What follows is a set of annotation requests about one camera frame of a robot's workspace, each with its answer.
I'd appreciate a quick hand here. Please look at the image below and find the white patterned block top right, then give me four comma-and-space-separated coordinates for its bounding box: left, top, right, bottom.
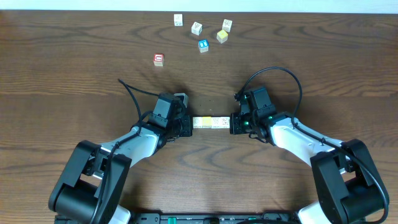
222, 19, 233, 32

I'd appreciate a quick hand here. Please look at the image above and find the right black cable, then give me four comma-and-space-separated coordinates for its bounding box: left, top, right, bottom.
234, 66, 390, 218

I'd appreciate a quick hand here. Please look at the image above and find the plain white block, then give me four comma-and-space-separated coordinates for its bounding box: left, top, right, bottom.
193, 117, 203, 129

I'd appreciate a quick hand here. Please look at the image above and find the white block with pattern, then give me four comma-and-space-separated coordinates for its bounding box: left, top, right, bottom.
211, 117, 222, 129

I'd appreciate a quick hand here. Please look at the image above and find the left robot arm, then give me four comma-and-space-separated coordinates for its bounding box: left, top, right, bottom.
48, 93, 193, 223

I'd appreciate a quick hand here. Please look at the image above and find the blue letter block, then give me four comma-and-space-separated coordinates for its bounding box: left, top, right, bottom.
198, 39, 209, 53

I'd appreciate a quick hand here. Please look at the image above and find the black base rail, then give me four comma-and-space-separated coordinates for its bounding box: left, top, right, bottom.
54, 212, 299, 224

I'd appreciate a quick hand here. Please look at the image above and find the red letter block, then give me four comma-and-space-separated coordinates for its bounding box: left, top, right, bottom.
153, 54, 164, 67

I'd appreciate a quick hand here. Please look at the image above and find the white block top left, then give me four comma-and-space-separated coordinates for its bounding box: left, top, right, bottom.
174, 14, 183, 26

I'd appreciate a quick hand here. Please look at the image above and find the white block tilted top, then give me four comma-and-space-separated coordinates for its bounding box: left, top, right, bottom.
191, 22, 203, 35

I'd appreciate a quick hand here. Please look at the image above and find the yellow block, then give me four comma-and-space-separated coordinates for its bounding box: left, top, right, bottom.
202, 116, 212, 129

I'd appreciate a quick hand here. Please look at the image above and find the yellow-top block near centre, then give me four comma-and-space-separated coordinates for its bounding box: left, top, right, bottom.
216, 30, 229, 44

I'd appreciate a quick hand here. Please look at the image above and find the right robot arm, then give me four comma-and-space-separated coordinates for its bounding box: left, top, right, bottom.
229, 87, 389, 223

